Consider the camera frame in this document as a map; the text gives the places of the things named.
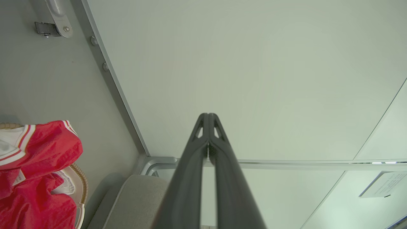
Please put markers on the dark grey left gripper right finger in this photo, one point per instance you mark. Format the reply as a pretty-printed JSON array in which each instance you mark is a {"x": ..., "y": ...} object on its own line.
[{"x": 235, "y": 197}]

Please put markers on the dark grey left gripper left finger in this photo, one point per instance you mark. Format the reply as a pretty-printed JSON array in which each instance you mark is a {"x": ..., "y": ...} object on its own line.
[{"x": 186, "y": 190}]

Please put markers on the red jersey with striped trim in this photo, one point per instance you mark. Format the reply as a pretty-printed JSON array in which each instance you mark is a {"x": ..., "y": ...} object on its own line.
[{"x": 51, "y": 143}]

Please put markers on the plain red garment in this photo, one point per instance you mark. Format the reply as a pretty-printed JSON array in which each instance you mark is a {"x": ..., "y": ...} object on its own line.
[{"x": 35, "y": 206}]

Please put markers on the wicker laundry basket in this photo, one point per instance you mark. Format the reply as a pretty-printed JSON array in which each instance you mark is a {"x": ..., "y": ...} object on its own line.
[{"x": 83, "y": 184}]

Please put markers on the round silver bolt cap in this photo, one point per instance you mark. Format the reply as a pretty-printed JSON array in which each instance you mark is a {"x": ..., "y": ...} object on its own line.
[
  {"x": 94, "y": 40},
  {"x": 105, "y": 66}
]

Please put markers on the white printed paper sheet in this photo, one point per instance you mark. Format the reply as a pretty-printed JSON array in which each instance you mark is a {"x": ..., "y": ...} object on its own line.
[{"x": 384, "y": 184}]

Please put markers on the grey metal wall rail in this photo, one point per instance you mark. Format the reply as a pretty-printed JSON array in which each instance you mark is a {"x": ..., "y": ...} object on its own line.
[{"x": 286, "y": 165}]

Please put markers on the grey wall baseboard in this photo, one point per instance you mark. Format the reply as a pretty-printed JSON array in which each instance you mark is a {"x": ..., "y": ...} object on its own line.
[{"x": 111, "y": 86}]

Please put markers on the grey metal support post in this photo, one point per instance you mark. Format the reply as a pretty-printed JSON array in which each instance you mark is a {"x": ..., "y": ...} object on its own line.
[{"x": 58, "y": 14}]

